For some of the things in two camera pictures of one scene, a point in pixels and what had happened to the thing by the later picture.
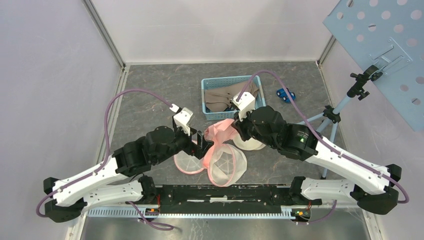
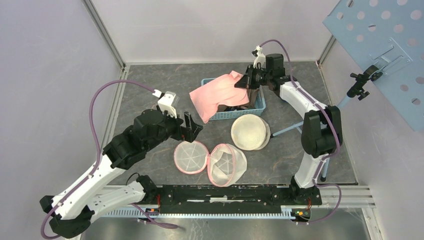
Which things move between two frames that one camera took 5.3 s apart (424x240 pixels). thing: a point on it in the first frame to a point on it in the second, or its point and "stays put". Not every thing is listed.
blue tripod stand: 370,73 stays put
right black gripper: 239,125 to 247,81
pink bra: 219,131 to 206,98
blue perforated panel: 389,34 stays put
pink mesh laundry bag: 227,164 stays put
